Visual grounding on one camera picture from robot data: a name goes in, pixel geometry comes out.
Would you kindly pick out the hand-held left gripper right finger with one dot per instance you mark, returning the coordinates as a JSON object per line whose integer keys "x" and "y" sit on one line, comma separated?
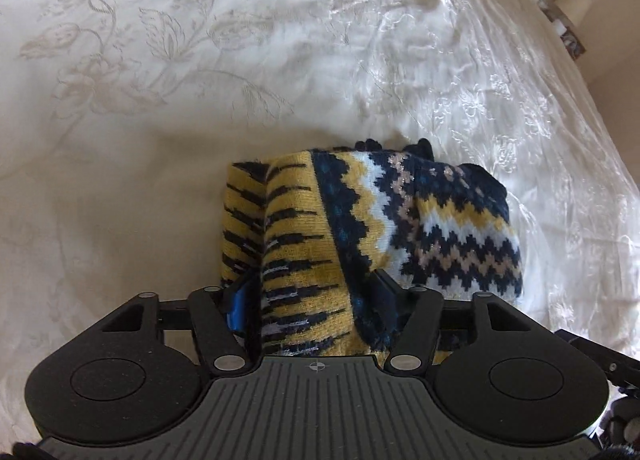
{"x": 387, "y": 297}

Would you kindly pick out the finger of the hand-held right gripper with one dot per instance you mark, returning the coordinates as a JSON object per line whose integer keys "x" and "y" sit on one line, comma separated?
{"x": 595, "y": 352}

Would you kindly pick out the bedside table with items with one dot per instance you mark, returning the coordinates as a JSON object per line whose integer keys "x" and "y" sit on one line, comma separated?
{"x": 567, "y": 30}

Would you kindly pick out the cream embroidered bedspread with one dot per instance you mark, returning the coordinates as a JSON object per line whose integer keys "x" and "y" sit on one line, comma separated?
{"x": 200, "y": 90}

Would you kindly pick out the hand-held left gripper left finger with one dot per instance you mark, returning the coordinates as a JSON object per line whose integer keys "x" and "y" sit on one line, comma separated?
{"x": 236, "y": 307}

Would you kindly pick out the patterned knit sweater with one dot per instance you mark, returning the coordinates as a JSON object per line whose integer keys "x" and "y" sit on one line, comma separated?
{"x": 350, "y": 220}

